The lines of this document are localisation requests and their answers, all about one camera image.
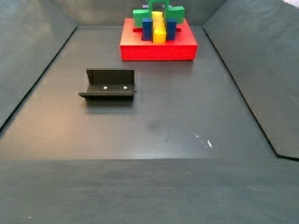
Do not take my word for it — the green stepped object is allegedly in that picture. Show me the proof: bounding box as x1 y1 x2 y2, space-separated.
132 0 185 28

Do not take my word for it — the black fixture holder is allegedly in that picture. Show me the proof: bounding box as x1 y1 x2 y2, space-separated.
78 68 136 101

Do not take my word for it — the red base board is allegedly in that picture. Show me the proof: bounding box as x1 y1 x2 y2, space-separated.
118 18 198 61

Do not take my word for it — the yellow long bar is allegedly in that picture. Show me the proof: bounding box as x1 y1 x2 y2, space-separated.
152 11 166 44

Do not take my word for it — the right far blue block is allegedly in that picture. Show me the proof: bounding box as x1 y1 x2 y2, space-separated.
165 18 176 40

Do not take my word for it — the blue block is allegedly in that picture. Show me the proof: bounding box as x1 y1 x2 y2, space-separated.
165 18 176 40
142 17 153 41

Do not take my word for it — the left far blue block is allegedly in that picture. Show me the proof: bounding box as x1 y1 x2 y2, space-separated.
142 17 153 41

